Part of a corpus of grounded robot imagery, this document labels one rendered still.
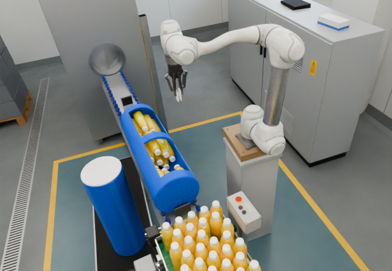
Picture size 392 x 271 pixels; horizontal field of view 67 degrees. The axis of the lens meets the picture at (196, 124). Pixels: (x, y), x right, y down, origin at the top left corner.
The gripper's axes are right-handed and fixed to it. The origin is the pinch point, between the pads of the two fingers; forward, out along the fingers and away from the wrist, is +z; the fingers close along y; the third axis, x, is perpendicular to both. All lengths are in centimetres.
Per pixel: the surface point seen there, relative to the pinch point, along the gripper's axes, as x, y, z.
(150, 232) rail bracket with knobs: -36, -36, 60
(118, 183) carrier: 12, -46, 64
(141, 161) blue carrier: 4, -28, 43
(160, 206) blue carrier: -26, -27, 53
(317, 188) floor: 9, 135, 158
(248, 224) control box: -59, 12, 51
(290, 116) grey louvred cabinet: 76, 145, 113
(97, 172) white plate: 22, -58, 57
